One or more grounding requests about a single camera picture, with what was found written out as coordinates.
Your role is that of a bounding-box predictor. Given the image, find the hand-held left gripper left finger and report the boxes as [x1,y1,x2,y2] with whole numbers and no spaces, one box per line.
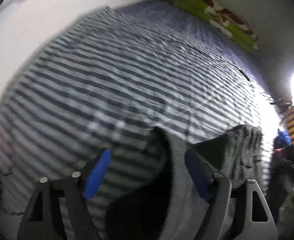
[17,148,112,240]

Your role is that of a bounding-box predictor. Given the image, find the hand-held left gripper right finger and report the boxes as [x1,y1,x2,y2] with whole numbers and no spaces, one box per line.
[184,150,279,240]

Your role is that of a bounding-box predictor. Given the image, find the grey pants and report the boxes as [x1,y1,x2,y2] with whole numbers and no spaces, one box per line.
[106,124,270,240]

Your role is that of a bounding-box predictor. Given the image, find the striped bed sheet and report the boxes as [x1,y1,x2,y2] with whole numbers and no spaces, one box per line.
[0,0,275,240]

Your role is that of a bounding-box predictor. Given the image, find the green patterned folded blanket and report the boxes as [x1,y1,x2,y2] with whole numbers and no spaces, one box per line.
[175,0,259,53]

